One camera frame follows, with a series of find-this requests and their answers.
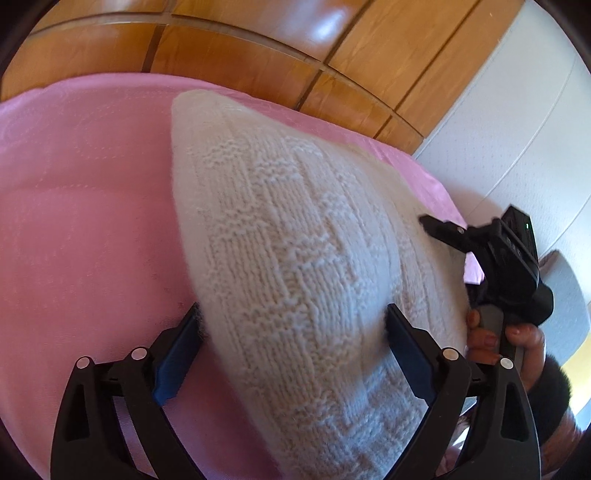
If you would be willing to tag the person's right hand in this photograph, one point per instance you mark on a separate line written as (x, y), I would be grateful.
(528, 339)

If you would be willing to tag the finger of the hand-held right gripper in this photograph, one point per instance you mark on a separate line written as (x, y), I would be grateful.
(445, 232)

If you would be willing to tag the person's right forearm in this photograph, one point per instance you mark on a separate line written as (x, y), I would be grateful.
(554, 397)

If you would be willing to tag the pink bed sheet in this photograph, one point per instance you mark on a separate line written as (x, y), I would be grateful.
(92, 230)

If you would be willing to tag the wooden headboard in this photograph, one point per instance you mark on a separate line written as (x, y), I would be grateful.
(258, 60)

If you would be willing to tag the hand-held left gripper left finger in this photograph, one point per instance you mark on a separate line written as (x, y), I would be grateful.
(180, 350)

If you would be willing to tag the white knit sweater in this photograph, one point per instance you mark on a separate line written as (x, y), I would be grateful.
(300, 277)

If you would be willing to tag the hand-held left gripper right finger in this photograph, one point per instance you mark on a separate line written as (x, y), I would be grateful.
(408, 350)

